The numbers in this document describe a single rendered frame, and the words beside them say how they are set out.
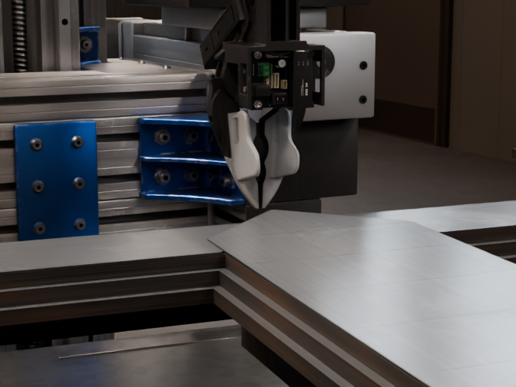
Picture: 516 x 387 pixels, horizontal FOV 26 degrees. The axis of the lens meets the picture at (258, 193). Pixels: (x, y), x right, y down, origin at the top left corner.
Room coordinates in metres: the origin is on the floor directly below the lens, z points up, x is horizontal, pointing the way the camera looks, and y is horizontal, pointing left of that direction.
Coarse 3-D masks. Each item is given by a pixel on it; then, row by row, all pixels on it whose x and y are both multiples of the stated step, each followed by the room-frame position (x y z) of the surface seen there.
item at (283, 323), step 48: (480, 240) 0.89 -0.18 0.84; (0, 288) 0.75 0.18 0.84; (48, 288) 0.75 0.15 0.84; (96, 288) 0.76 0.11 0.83; (144, 288) 0.78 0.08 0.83; (192, 288) 0.79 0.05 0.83; (240, 288) 0.75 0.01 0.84; (288, 336) 0.67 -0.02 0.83; (336, 336) 0.63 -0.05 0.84; (336, 384) 0.59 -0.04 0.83; (384, 384) 0.56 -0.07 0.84
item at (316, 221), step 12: (288, 216) 0.93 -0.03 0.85; (300, 216) 0.93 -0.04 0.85; (312, 216) 0.93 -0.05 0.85; (324, 216) 0.93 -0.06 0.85; (336, 216) 0.93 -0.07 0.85; (348, 216) 0.93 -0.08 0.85; (240, 228) 0.88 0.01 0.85; (252, 228) 0.88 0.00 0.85; (264, 228) 0.88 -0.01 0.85; (276, 228) 0.88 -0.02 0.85; (288, 228) 0.88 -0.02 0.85; (300, 228) 0.88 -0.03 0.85; (312, 228) 0.88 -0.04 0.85; (324, 228) 0.88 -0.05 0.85
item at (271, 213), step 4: (268, 212) 0.95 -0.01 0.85; (272, 212) 0.95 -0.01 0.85; (276, 212) 0.95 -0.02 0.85; (280, 212) 0.95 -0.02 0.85; (284, 212) 0.95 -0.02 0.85; (288, 212) 0.95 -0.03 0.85; (292, 212) 0.95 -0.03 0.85; (296, 212) 0.95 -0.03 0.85; (300, 212) 0.95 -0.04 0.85; (304, 212) 0.95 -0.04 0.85; (256, 216) 0.93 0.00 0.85; (260, 216) 0.93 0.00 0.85; (264, 216) 0.93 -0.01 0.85; (268, 216) 0.93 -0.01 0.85; (272, 216) 0.93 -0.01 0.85; (276, 216) 0.93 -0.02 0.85; (280, 216) 0.93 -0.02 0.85; (284, 216) 0.93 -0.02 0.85
